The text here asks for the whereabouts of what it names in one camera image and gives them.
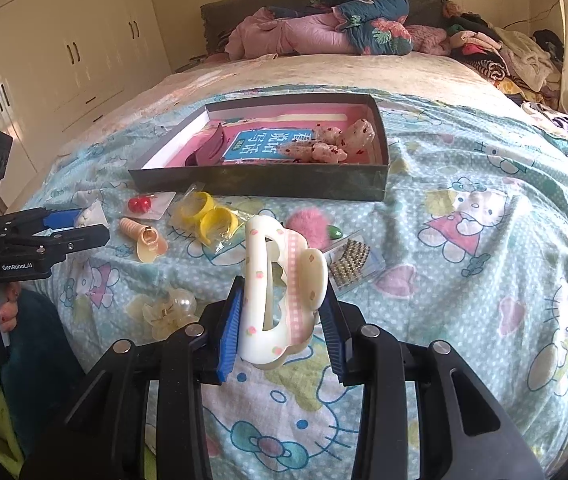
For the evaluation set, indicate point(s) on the grey headboard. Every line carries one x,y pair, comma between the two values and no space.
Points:
224,17

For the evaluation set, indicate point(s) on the floral sheer scrunchie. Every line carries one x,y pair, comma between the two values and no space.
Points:
361,135

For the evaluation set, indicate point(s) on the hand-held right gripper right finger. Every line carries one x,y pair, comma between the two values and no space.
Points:
331,330

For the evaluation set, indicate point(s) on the rhinestone hair clips packet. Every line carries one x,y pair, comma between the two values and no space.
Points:
351,260

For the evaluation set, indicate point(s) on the cream wardrobe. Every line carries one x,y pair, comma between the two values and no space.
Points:
64,35

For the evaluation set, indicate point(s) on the cream floral hair claw clip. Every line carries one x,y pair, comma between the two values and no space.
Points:
254,270

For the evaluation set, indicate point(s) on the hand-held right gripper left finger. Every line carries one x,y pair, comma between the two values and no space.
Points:
229,330

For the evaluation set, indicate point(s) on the green hair clip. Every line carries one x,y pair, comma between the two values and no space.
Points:
338,233

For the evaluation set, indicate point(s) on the floral sheer hair bow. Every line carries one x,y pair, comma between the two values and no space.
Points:
314,150

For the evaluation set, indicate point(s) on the beige bedspread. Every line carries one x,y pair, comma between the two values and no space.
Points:
314,72

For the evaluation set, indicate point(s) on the yellow hair clips packet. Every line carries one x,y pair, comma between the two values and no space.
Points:
219,225

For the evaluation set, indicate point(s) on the cartoon cat printed blanket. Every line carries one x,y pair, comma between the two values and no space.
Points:
464,285

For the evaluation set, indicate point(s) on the peach spiral hair clip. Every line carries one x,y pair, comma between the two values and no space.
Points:
134,230

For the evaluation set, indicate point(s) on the pink fuzzy garment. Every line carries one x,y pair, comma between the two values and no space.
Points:
429,40

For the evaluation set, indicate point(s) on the pile of clothes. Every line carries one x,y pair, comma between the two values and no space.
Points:
514,55

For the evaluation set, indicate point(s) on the pink quilt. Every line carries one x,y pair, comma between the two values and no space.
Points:
289,35

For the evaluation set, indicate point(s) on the pearl flower hair clip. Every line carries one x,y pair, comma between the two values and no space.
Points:
169,315

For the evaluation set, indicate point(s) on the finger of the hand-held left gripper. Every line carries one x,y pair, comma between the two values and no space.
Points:
64,219
79,237

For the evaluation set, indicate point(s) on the pink pompom hair clip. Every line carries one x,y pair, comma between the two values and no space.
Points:
306,227

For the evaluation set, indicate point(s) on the grey cardboard box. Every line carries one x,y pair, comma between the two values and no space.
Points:
264,180

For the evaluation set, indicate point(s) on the dark floral quilt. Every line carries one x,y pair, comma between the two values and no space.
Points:
379,20

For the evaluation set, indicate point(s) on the person's teal trouser leg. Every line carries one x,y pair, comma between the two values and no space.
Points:
39,360

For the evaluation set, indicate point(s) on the dark pink hair clip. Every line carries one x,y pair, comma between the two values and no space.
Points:
209,152

